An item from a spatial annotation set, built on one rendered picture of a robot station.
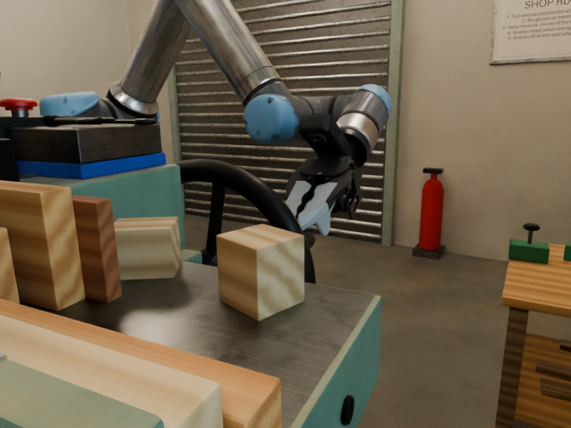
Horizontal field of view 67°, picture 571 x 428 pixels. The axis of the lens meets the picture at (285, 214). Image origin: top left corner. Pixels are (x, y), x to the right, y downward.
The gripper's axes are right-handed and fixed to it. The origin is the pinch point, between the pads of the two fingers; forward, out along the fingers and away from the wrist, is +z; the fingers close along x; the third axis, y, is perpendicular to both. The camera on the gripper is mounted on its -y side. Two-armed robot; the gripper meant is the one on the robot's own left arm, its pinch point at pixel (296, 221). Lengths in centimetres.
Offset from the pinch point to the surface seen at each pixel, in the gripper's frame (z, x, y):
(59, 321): 31.1, -10.4, -24.4
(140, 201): 14.9, 5.2, -15.1
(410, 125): -231, 45, 124
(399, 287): -121, 31, 165
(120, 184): 15.9, 5.1, -17.8
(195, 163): 2.8, 9.5, -10.6
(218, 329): 26.1, -11.4, -17.1
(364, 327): 22.6, -18.0, -14.8
